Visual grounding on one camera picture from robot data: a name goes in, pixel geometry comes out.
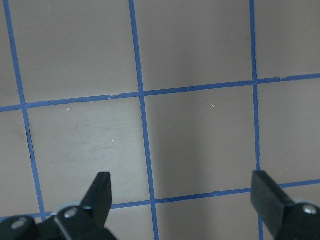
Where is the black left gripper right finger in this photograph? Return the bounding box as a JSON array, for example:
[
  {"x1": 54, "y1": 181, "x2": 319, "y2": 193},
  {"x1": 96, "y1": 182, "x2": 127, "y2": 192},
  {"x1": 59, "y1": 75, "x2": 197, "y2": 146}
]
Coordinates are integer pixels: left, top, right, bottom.
[{"x1": 250, "y1": 170, "x2": 320, "y2": 240}]

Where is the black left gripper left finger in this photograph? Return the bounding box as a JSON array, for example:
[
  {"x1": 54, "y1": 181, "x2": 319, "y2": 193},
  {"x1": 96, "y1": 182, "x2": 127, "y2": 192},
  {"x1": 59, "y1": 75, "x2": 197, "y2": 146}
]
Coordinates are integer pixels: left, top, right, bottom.
[{"x1": 54, "y1": 172, "x2": 112, "y2": 240}]

